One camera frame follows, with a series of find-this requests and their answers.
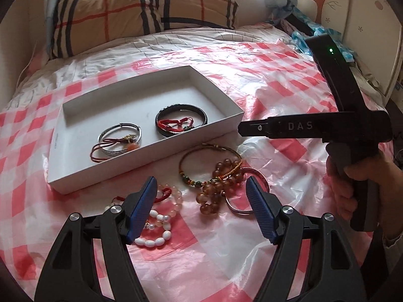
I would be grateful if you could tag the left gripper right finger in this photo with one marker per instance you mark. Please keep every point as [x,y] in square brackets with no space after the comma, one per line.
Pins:
[313,260]

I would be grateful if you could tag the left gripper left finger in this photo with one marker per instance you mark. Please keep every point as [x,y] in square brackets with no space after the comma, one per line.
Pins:
[69,272]

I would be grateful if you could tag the right hand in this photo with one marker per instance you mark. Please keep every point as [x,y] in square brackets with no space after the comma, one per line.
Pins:
[380,170]

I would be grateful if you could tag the red white checkered plastic sheet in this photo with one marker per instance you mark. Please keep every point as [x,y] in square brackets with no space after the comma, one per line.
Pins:
[192,247]

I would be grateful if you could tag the silver bangle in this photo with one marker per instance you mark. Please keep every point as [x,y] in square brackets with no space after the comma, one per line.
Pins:
[113,147]

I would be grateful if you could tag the tree decorated wardrobe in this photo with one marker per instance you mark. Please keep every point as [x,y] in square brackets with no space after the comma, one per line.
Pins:
[370,29]

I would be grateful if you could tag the white cardboard box tray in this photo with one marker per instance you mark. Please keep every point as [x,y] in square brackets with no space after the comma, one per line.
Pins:
[136,100]

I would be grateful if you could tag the white striped bed sheet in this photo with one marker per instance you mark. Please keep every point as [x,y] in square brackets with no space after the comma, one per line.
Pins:
[61,72]

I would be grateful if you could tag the beige plaid pillow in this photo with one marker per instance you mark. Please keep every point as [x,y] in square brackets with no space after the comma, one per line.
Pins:
[80,25]

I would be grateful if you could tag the thin red ring bangle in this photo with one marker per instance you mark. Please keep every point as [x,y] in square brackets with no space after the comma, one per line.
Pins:
[255,185]

